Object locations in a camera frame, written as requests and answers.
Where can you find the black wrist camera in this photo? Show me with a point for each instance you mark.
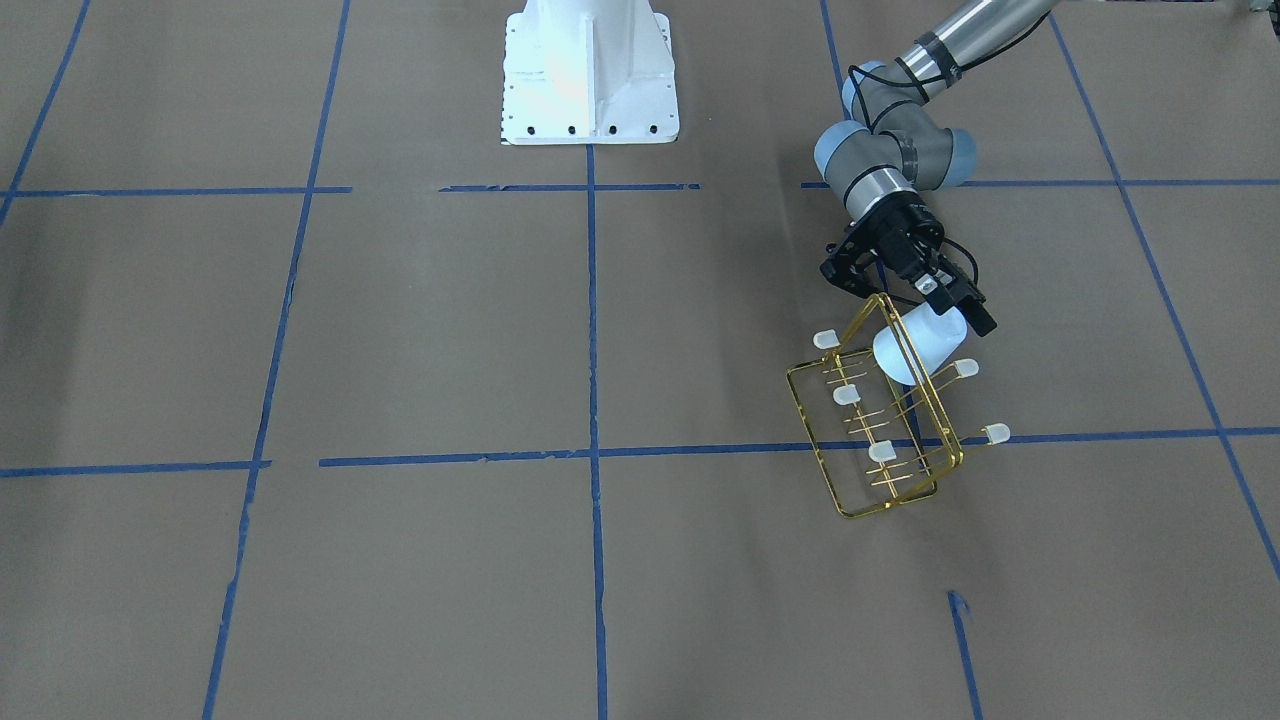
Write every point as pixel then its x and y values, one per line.
pixel 846 267

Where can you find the light blue plastic cup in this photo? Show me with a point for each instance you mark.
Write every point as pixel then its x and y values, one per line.
pixel 931 339

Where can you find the gold wire cup holder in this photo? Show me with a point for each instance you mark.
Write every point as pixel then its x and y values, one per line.
pixel 880 445

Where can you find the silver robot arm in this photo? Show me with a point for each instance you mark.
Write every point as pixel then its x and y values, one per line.
pixel 889 151

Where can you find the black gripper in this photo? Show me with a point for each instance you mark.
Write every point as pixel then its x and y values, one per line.
pixel 908 238

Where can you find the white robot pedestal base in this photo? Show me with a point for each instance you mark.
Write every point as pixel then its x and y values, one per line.
pixel 580 72

